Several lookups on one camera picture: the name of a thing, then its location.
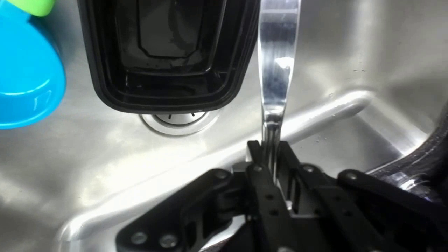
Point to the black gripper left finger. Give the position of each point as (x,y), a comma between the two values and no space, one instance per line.
(204,211)

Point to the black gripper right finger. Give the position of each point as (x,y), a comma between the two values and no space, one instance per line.
(354,211)

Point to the silver table knife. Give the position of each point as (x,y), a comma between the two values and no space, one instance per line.
(278,61)

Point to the chrome sink drain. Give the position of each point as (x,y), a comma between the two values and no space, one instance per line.
(176,123)

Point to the stainless steel sink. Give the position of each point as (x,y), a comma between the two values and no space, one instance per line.
(116,159)

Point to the black plastic food container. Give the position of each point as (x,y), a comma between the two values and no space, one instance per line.
(168,57)

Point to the blue plastic bowl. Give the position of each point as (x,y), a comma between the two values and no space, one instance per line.
(28,79)

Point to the small green plastic cup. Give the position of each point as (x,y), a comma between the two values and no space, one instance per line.
(35,6)

